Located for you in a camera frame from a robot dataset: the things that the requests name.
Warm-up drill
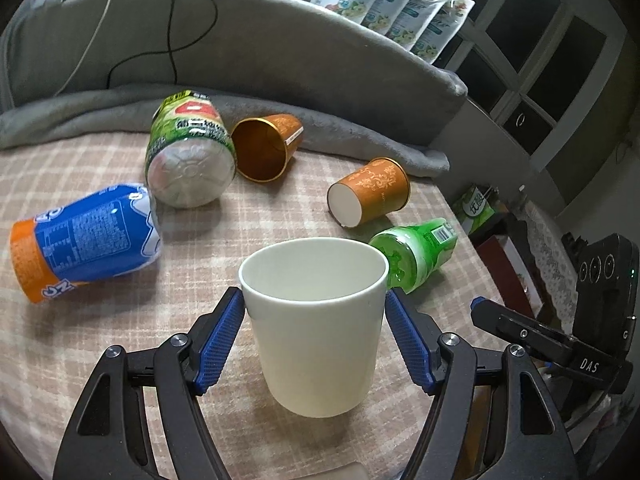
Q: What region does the blue orange drink bottle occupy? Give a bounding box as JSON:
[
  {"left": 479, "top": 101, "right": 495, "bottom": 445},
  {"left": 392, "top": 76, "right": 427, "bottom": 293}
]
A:
[{"left": 10, "top": 183, "right": 162, "bottom": 304}]

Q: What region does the white plastic cup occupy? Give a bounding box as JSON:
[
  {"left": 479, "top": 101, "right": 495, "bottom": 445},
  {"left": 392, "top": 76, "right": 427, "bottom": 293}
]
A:
[{"left": 238, "top": 237, "right": 388, "bottom": 418}]

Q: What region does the orange patterned paper cup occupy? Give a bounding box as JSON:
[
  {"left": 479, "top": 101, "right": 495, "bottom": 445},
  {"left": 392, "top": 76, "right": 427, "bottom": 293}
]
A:
[{"left": 326, "top": 157, "right": 410, "bottom": 229}]

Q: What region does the white cable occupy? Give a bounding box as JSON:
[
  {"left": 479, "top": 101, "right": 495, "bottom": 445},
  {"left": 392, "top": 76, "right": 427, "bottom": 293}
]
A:
[{"left": 52, "top": 0, "right": 117, "bottom": 98}]

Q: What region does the orange patterned cup with label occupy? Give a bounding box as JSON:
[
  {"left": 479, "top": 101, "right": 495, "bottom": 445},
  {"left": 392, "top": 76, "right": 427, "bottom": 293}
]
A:
[{"left": 231, "top": 114, "right": 304, "bottom": 183}]

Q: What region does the black cable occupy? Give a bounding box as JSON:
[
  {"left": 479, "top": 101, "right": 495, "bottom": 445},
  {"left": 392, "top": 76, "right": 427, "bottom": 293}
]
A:
[{"left": 105, "top": 0, "right": 220, "bottom": 90}]

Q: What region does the green paper bag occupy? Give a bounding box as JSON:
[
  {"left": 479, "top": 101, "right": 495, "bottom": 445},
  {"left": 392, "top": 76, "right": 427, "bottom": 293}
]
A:
[{"left": 452, "top": 184, "right": 496, "bottom": 235}]

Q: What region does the grey sofa backrest cushion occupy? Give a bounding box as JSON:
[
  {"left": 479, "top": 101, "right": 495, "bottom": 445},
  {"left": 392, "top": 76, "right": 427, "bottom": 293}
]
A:
[{"left": 1, "top": 0, "right": 468, "bottom": 144}]

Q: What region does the green grapefruit tea bottle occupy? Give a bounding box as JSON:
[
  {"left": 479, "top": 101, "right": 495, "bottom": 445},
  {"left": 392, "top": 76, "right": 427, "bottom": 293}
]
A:
[{"left": 144, "top": 90, "right": 238, "bottom": 209}]

